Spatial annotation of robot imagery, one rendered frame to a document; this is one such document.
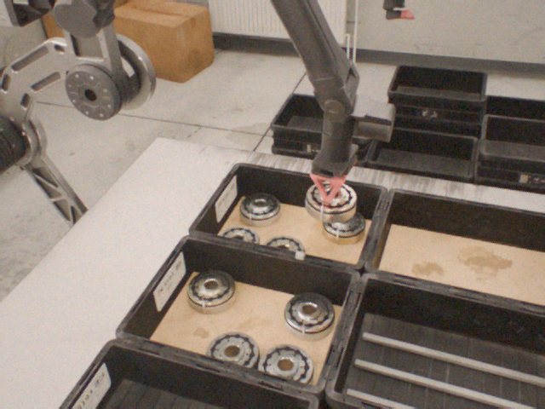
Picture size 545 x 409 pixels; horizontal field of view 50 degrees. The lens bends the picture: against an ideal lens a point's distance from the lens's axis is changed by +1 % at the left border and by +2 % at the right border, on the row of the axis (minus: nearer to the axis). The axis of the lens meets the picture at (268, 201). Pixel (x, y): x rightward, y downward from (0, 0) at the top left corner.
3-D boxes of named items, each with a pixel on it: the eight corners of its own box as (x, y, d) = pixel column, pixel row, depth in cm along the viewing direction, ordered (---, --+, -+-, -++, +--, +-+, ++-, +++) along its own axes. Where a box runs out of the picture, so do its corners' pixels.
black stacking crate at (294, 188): (192, 271, 134) (186, 234, 127) (239, 198, 156) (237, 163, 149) (358, 310, 123) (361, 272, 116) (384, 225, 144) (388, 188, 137)
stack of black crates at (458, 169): (361, 227, 246) (366, 162, 225) (374, 188, 268) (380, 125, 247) (458, 245, 234) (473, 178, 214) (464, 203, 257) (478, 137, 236)
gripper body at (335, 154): (358, 152, 115) (362, 121, 110) (341, 180, 107) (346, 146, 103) (327, 146, 117) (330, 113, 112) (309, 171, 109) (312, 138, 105)
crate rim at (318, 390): (112, 343, 106) (110, 335, 105) (186, 240, 128) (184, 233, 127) (321, 405, 95) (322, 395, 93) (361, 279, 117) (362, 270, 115)
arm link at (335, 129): (329, 92, 107) (322, 106, 102) (365, 98, 105) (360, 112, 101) (326, 124, 111) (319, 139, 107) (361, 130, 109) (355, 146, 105)
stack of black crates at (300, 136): (272, 212, 257) (268, 125, 229) (292, 175, 279) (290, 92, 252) (360, 228, 245) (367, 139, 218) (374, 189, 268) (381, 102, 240)
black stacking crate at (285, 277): (124, 375, 112) (112, 336, 105) (192, 272, 134) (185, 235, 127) (320, 435, 101) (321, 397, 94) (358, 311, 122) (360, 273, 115)
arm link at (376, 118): (335, 62, 101) (324, 99, 97) (402, 72, 98) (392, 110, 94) (335, 106, 111) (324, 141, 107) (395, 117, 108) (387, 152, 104)
